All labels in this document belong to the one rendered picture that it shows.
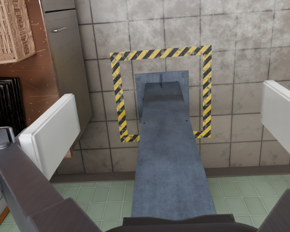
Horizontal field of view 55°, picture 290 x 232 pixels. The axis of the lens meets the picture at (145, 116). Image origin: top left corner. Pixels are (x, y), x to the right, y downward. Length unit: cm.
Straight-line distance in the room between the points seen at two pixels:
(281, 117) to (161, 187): 62
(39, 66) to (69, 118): 99
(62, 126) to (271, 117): 13
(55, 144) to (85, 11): 154
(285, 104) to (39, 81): 108
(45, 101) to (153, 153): 52
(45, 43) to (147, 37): 69
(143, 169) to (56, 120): 69
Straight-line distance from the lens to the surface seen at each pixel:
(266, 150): 203
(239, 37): 172
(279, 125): 18
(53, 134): 16
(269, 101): 19
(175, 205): 71
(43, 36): 114
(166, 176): 81
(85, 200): 182
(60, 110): 17
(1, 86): 110
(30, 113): 126
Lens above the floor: 164
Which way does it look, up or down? 67 degrees down
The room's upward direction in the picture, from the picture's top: 175 degrees counter-clockwise
